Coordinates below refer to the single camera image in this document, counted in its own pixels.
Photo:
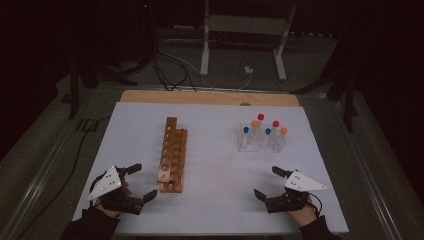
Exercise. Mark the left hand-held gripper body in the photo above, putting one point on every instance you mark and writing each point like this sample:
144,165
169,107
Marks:
106,183

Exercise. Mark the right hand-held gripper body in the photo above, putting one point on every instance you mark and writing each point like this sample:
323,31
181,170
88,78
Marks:
301,182

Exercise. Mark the clear plastic tube rack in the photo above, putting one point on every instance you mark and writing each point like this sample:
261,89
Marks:
260,146

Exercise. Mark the orange capped test tube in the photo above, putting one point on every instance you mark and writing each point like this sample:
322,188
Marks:
283,130
254,123

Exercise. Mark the wooden test tube rack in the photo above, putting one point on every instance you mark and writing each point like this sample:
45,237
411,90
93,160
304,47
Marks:
176,156

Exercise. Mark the red capped test tube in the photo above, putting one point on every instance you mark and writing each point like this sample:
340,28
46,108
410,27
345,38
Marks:
260,117
275,123

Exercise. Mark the person's left hand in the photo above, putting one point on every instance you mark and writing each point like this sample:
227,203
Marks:
108,212

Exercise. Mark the person's right hand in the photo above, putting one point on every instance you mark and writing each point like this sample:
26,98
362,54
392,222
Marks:
303,216

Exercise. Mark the white table sheet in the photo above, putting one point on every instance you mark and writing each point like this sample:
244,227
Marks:
216,186

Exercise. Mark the dark tripod stand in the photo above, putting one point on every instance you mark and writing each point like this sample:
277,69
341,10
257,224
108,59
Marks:
75,90
348,100

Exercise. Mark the white plug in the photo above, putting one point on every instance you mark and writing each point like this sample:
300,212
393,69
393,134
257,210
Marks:
248,69

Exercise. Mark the grey metal stand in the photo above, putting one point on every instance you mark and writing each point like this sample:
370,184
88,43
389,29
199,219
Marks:
205,50

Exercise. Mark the dark equipment rack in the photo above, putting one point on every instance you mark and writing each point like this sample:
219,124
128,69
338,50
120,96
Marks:
145,20

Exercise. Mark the metal floor rail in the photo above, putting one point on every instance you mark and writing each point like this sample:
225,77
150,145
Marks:
36,188
370,173

